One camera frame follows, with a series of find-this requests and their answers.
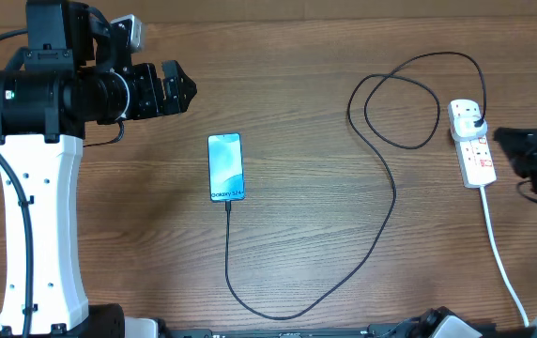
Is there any Samsung Galaxy smartphone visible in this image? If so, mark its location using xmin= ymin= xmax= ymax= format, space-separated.
xmin=207 ymin=133 xmax=246 ymax=202

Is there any black charging cable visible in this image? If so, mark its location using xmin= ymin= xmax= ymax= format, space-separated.
xmin=223 ymin=51 xmax=489 ymax=322

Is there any white power strip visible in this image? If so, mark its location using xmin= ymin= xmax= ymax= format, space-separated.
xmin=448 ymin=99 xmax=497 ymax=189

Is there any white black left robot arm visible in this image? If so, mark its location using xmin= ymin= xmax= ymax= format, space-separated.
xmin=0 ymin=1 xmax=196 ymax=338

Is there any white charger plug adapter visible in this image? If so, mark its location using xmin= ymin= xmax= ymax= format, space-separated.
xmin=451 ymin=115 xmax=487 ymax=142

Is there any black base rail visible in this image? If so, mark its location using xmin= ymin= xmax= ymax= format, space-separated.
xmin=159 ymin=318 xmax=418 ymax=338

